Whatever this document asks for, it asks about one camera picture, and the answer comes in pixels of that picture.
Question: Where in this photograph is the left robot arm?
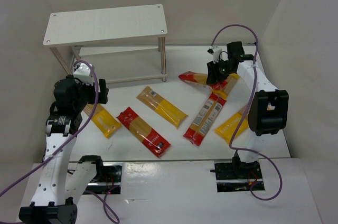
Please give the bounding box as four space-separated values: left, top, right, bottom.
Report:
18 73 108 223

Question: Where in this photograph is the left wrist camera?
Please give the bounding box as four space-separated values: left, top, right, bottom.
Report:
73 63 95 86

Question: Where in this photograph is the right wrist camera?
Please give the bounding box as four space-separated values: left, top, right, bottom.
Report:
207 46 223 63

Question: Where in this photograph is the yellow spaghetti bag centre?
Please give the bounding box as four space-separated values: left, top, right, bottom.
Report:
137 86 187 128

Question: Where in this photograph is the yellow spaghetti bag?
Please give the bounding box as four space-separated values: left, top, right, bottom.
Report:
212 73 240 100
137 86 187 128
215 105 249 145
83 104 121 139

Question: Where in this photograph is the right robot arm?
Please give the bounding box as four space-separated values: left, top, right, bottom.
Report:
206 41 289 179

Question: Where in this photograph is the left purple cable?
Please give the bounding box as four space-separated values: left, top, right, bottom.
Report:
0 60 120 224

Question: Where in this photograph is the white two-tier shelf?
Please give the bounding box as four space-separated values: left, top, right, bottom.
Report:
43 4 167 87

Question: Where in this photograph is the red spaghetti bag label side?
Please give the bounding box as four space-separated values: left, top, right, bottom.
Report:
183 92 227 146

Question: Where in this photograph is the red spaghetti bag top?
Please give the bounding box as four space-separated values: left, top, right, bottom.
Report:
179 71 229 92

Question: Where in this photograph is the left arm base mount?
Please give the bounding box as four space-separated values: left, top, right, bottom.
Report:
86 162 123 195

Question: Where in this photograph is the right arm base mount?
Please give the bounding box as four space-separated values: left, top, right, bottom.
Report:
210 162 265 193

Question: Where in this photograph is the red spaghetti bag lower centre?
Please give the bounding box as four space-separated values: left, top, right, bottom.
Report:
117 107 171 157

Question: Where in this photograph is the yellow spaghetti bag left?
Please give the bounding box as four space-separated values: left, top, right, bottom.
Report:
83 104 121 139

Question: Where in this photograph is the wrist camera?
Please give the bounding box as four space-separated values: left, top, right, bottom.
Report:
207 46 223 63
73 63 95 86

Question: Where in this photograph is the yellow spaghetti bag upper right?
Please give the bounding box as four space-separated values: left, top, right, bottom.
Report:
212 73 240 100

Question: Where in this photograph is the red spaghetti bag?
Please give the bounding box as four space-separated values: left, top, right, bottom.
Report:
117 107 171 157
179 71 229 92

